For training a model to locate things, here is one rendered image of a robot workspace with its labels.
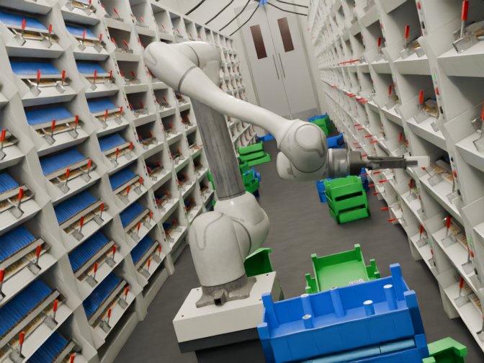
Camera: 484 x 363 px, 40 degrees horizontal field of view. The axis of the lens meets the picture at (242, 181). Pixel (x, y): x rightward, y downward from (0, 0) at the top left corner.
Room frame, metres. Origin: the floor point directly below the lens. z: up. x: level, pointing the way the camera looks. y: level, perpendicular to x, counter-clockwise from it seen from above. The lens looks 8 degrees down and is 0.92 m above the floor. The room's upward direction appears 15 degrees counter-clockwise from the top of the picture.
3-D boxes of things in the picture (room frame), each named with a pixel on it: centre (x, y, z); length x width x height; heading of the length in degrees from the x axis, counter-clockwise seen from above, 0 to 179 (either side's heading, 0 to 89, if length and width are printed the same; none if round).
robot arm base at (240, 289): (2.15, 0.15, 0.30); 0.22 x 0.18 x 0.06; 168
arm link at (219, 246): (2.18, 0.14, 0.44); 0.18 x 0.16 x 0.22; 150
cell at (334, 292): (1.37, -0.13, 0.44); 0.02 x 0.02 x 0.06
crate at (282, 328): (1.30, -0.12, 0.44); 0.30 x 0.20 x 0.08; 84
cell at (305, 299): (1.37, -0.07, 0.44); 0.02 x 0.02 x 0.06
